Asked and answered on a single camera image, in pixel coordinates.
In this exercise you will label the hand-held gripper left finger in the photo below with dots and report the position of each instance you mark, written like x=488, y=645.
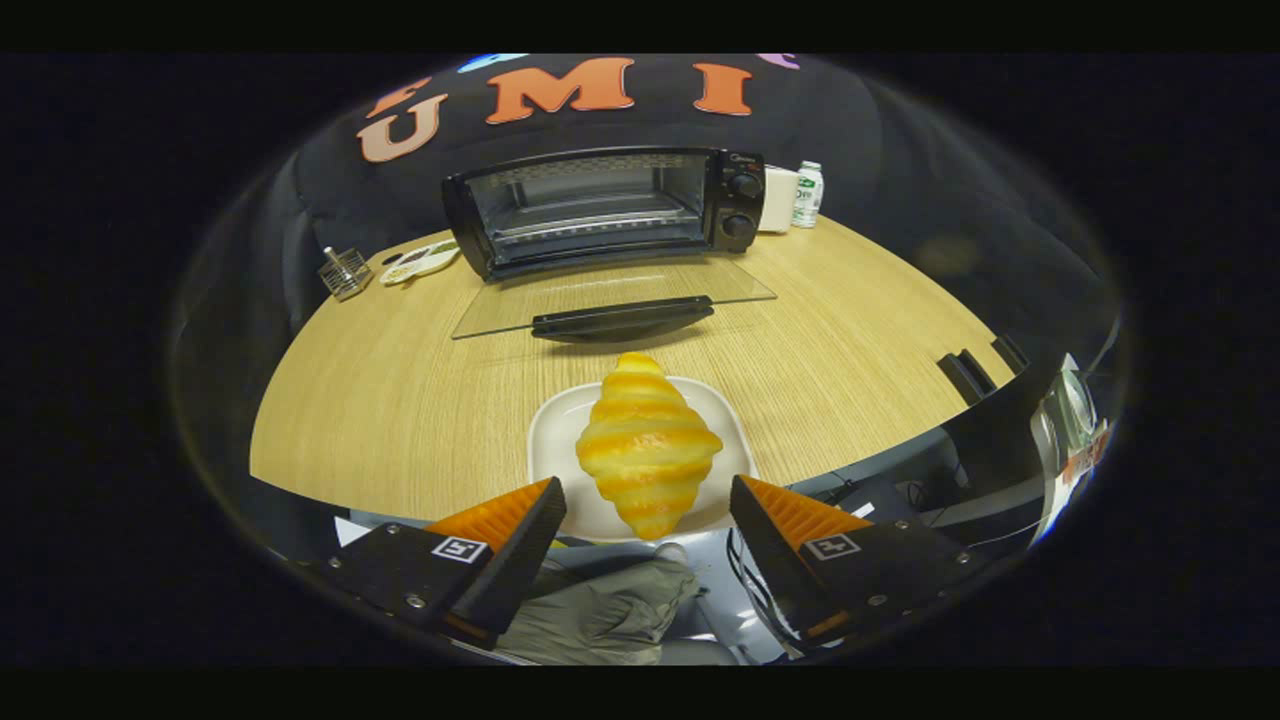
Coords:
x=520, y=560

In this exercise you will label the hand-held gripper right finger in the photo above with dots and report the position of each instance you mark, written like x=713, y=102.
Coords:
x=770, y=555

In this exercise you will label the yellow croissant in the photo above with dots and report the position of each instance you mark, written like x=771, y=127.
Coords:
x=648, y=450

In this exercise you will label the black toaster oven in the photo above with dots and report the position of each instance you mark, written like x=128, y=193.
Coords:
x=735, y=215

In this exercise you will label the grey garment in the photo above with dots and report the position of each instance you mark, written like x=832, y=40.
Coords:
x=600, y=610

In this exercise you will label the white square plate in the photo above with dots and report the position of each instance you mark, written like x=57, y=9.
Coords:
x=558, y=440

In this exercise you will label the oval white dish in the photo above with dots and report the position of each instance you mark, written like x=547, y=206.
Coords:
x=425, y=262

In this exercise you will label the white rectangular box appliance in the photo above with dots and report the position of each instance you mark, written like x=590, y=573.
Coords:
x=776, y=200

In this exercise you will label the white bottle green label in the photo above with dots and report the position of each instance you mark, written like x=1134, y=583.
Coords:
x=807, y=200

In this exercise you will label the black backdrop cloth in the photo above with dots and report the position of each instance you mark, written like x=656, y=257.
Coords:
x=850, y=110

